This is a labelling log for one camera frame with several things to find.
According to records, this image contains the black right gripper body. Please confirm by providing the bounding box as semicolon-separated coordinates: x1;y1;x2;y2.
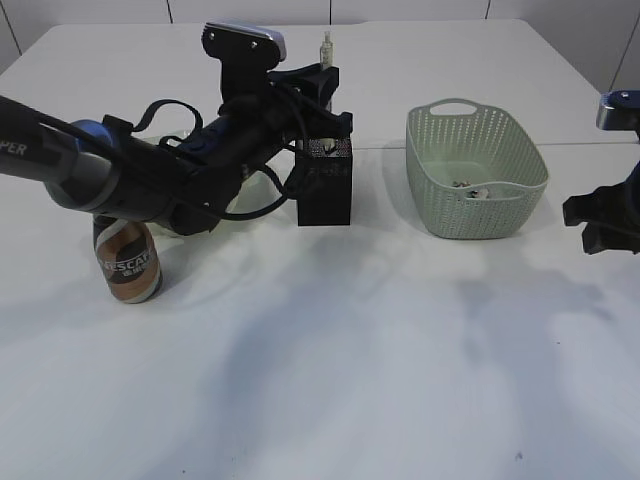
613;164;639;253

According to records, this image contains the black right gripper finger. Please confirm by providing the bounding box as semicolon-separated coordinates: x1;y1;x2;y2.
582;223;639;255
562;183;625;227

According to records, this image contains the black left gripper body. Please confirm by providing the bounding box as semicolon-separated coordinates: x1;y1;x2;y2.
159;97;300;235

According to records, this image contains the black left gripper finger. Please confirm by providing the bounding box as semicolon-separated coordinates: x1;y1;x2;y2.
284;107;353;149
269;63;340;111

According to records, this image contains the cream grip pen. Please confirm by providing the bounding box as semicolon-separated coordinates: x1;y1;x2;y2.
317;30;337;156

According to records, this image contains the pink paper ball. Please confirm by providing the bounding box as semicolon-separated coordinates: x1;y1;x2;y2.
451;181;490;200

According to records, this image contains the brown Nescafe coffee bottle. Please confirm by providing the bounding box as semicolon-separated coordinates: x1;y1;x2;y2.
93;215;163;304

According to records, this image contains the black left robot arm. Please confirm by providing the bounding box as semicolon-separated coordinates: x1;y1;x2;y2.
1;64;353;236

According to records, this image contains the black mesh pen holder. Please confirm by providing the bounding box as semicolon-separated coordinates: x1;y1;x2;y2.
296;137;353;226

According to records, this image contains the green wavy glass plate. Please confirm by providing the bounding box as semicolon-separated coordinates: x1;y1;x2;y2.
142;136;277;238

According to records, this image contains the green woven plastic basket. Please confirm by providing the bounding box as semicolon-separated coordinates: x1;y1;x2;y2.
405;98;549;240

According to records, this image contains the black cable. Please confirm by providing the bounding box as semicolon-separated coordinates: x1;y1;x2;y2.
29;87;341;224

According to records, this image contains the wrist camera on blue bracket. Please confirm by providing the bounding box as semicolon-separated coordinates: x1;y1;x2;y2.
201;21;287;103

